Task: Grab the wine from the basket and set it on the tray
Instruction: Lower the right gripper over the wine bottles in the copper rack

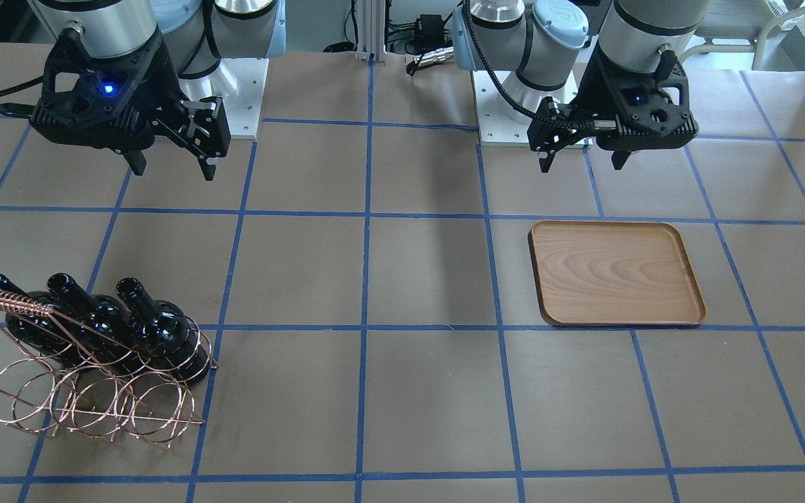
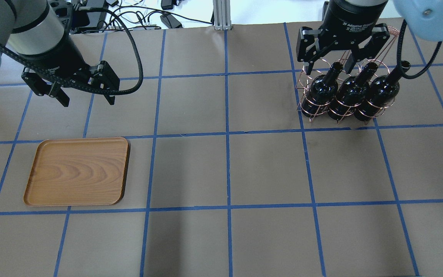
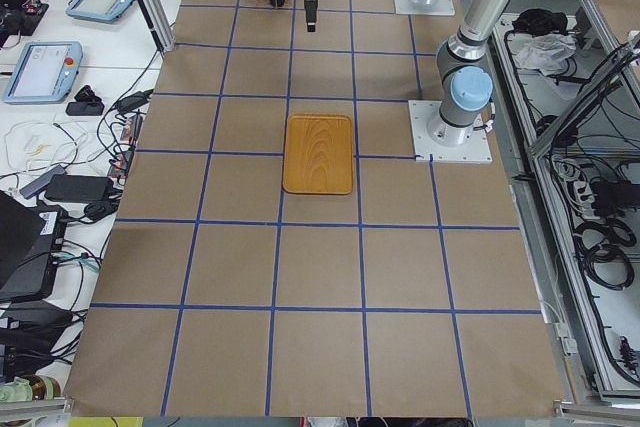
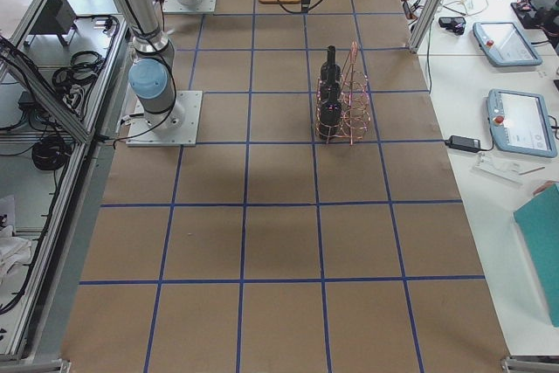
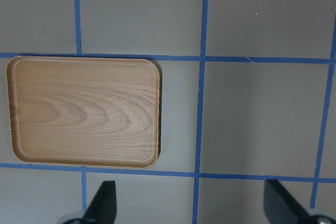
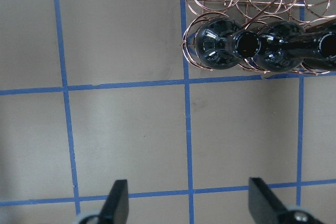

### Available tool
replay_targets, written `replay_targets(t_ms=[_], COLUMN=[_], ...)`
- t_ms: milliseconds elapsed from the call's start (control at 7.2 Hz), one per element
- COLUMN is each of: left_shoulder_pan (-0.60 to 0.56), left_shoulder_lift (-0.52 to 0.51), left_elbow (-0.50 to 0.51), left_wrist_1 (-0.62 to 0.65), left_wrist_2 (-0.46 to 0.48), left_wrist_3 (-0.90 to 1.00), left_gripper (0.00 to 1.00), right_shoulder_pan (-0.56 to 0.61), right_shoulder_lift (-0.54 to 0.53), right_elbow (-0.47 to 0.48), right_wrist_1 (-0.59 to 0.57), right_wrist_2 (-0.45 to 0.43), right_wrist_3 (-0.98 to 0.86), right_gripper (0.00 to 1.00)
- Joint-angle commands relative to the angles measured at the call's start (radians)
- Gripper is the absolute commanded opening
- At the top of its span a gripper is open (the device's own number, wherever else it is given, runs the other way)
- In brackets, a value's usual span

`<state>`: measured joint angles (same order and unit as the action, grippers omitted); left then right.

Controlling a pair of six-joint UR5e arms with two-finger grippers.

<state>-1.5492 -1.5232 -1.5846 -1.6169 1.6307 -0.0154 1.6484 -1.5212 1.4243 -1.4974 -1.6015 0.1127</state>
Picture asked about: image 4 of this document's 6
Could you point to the dark wine bottle far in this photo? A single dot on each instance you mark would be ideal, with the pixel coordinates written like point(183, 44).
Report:
point(330, 70)

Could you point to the dark wine bottle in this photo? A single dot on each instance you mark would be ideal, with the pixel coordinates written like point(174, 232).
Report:
point(330, 110)
point(330, 70)

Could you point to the dark wine bottle near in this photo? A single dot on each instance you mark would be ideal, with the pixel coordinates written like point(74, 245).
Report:
point(330, 110)

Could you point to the teach pendant far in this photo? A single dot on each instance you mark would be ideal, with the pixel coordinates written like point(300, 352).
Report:
point(505, 44)

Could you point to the teach pendant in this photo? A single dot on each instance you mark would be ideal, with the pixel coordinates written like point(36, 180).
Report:
point(505, 44)
point(519, 123)

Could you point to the black power adapter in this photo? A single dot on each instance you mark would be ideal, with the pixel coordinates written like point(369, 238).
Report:
point(462, 143)

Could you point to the teach pendant near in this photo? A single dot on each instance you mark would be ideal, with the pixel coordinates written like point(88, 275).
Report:
point(519, 123)

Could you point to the clear acrylic holder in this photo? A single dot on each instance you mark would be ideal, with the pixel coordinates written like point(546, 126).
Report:
point(505, 170)

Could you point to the aluminium frame post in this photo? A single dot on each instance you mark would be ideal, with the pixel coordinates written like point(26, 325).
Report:
point(430, 2)

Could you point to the copper wire bottle basket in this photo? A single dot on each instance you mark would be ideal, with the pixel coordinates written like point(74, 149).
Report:
point(356, 116)

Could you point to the aluminium side frame rail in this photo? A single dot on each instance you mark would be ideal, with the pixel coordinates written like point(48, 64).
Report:
point(59, 60)

